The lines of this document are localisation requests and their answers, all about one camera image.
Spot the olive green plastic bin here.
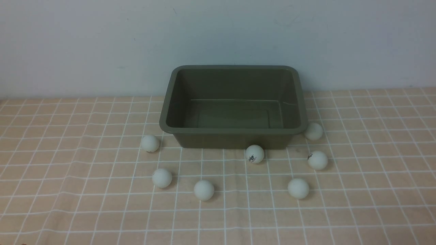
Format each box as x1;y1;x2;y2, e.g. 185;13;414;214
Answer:
159;65;308;149

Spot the peach checkered tablecloth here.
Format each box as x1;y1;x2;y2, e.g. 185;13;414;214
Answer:
0;87;436;245

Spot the white ball with logo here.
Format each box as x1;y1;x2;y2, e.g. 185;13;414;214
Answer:
245;145;265;164

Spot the white ball marked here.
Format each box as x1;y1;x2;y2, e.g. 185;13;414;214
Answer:
307;151;328;170

